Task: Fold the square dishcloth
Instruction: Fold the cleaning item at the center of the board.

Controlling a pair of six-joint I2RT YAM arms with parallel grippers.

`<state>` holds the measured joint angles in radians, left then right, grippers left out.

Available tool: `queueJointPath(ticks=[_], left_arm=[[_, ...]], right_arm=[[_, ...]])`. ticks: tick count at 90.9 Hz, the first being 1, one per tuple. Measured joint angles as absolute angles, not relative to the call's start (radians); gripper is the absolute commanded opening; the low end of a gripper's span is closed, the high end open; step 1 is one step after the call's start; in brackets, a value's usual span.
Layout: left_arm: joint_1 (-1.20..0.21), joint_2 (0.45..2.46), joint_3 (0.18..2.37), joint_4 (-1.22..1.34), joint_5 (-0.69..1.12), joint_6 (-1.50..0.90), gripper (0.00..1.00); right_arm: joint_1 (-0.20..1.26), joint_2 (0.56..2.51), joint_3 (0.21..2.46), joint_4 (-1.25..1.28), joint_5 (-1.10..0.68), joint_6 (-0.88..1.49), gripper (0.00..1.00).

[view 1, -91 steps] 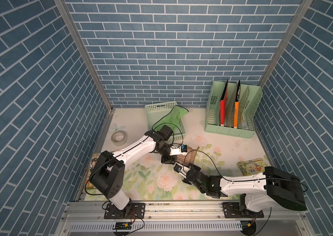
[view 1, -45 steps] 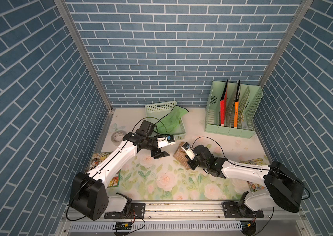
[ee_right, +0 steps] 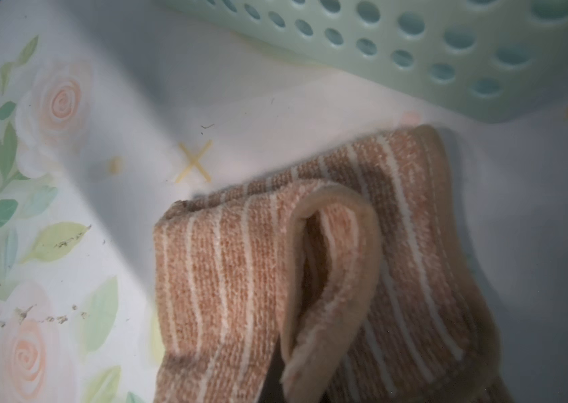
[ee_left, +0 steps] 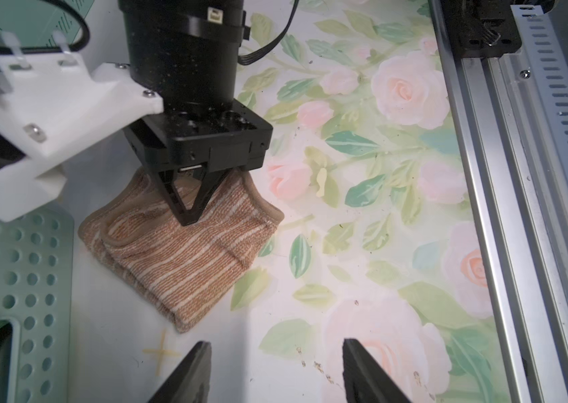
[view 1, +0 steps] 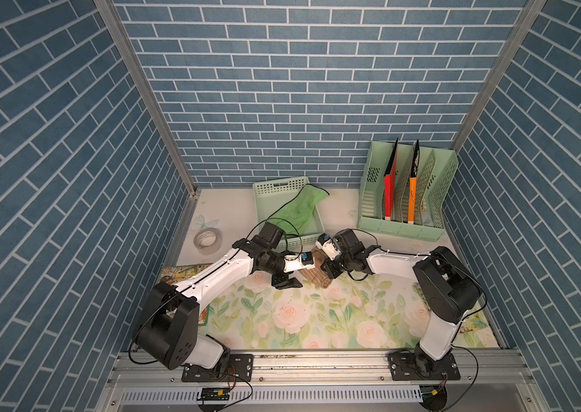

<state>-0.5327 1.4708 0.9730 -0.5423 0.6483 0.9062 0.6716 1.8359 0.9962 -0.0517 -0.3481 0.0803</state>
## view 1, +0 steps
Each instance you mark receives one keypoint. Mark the green and grey dishcloth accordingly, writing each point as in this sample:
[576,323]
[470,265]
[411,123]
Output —
[295,216]

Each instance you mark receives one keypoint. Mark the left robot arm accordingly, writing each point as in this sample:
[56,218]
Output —
[168,327]

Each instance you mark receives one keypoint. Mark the orange folder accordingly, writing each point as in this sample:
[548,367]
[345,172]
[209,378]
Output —
[413,183]

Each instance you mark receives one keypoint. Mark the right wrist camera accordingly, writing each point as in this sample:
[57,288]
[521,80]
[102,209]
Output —
[326,244]

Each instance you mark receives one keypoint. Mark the brown striped dishcloth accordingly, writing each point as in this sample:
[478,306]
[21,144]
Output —
[317,276]

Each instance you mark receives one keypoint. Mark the red folder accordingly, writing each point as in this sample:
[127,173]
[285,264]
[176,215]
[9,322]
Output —
[389,183]

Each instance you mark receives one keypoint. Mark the aluminium front rail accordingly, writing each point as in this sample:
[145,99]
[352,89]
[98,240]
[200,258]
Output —
[327,380]

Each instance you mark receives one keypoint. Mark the roll of clear tape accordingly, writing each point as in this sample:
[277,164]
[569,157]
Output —
[207,241]

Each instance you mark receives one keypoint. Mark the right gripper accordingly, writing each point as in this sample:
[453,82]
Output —
[328,267]

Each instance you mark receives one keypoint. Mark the green file organizer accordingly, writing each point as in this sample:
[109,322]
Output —
[437,168]

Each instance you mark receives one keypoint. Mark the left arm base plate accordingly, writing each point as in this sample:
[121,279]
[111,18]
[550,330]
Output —
[230,368]

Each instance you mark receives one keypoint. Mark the floral table mat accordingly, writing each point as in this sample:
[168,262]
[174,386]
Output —
[378,312]

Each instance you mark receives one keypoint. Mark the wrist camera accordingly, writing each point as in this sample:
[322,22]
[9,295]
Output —
[326,244]
[299,262]

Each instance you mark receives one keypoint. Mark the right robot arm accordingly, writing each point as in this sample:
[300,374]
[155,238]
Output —
[449,288]

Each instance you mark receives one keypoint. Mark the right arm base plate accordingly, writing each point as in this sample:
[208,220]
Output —
[406,366]

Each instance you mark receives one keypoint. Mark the electronics board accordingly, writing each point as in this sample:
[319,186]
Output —
[214,395]
[433,398]

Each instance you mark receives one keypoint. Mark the left picture book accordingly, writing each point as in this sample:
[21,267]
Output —
[175,274]

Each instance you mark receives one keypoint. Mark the right electronics board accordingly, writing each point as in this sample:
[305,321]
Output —
[433,398]

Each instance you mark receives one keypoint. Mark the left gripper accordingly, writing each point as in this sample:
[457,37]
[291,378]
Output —
[282,281]

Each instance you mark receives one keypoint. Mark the green plastic basket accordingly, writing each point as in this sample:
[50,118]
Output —
[270,195]

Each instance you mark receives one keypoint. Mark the left electronics board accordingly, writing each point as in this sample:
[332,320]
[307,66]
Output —
[214,395]

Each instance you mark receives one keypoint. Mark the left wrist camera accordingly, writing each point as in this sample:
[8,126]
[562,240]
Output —
[299,262]

